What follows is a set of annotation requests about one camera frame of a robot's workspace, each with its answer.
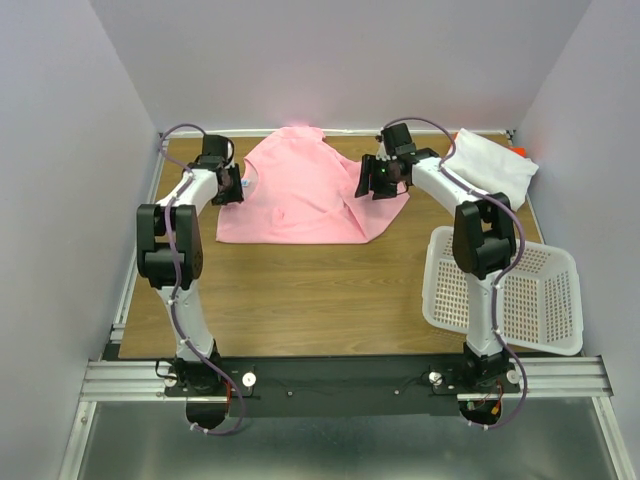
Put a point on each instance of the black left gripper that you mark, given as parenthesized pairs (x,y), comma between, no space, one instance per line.
(235,195)

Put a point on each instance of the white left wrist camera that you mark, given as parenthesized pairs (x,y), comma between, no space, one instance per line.
(230,161)

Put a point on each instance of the pink t shirt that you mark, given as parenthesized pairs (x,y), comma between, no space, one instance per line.
(299,190)

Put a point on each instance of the aluminium frame rail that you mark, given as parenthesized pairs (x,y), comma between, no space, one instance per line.
(548,377)

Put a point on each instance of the white folded t shirt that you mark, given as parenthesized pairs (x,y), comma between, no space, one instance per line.
(492,167)

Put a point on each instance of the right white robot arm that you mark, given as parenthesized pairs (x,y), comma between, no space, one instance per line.
(483,243)

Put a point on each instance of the orange folded t shirt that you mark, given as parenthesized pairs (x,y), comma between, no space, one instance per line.
(519,150)

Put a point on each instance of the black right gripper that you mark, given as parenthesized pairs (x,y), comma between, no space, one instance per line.
(368,166)

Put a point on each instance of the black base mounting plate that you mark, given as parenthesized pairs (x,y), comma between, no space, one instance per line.
(338,386)

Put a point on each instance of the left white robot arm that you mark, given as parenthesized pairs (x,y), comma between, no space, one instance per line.
(170,256)

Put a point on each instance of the white plastic laundry basket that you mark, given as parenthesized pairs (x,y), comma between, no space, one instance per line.
(540,308)

